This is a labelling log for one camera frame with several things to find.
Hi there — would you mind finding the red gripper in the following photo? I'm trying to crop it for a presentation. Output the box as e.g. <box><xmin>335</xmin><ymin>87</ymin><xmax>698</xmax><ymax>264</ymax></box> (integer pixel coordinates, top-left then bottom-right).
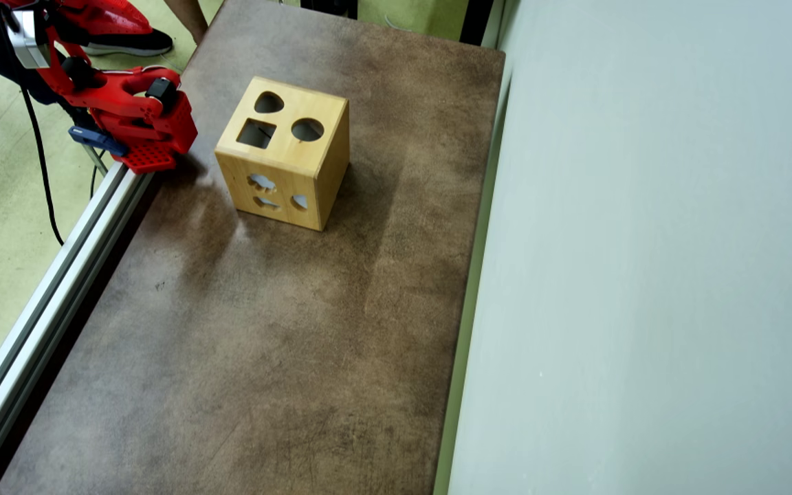
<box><xmin>45</xmin><ymin>0</ymin><xmax>155</xmax><ymax>36</ymax></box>

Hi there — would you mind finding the black shoe white sole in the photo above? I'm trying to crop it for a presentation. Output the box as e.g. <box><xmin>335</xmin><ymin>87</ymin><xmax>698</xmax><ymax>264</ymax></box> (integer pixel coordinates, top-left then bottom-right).
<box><xmin>80</xmin><ymin>27</ymin><xmax>175</xmax><ymax>58</ymax></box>

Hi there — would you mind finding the wooden shape sorter box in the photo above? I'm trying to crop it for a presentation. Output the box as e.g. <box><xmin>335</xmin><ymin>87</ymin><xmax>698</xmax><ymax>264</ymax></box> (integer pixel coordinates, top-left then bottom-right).
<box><xmin>214</xmin><ymin>76</ymin><xmax>351</xmax><ymax>232</ymax></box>

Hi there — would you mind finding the black box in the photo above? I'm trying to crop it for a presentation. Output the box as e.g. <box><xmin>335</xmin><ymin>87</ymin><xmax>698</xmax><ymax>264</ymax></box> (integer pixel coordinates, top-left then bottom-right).
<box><xmin>300</xmin><ymin>0</ymin><xmax>360</xmax><ymax>19</ymax></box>

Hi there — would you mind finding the black camera cable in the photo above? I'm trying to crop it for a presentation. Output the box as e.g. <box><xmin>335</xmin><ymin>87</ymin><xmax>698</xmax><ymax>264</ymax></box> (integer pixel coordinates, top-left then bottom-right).
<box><xmin>19</xmin><ymin>65</ymin><xmax>67</xmax><ymax>247</ymax></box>

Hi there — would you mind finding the blue handled clamp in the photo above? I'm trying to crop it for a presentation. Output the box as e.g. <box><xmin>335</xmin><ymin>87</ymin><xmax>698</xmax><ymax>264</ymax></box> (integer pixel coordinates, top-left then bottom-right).
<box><xmin>68</xmin><ymin>126</ymin><xmax>129</xmax><ymax>176</ymax></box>

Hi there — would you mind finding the aluminium profile rail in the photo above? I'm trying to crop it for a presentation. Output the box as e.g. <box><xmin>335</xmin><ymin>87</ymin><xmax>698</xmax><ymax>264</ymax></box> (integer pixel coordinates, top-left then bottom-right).
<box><xmin>0</xmin><ymin>159</ymin><xmax>156</xmax><ymax>495</ymax></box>

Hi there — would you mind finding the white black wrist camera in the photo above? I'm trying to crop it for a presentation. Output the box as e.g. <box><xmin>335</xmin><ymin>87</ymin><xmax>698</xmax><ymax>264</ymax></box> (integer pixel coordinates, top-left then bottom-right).
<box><xmin>5</xmin><ymin>5</ymin><xmax>52</xmax><ymax>70</ymax></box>

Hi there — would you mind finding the black vertical post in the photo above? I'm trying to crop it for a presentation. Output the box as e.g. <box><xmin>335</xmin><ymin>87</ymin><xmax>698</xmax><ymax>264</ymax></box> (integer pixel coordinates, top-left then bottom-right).
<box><xmin>460</xmin><ymin>0</ymin><xmax>495</xmax><ymax>47</ymax></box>

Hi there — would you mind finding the bare skin person limb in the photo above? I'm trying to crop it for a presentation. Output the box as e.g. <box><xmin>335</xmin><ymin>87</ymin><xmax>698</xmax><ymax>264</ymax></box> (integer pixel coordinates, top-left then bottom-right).
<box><xmin>162</xmin><ymin>0</ymin><xmax>209</xmax><ymax>45</ymax></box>

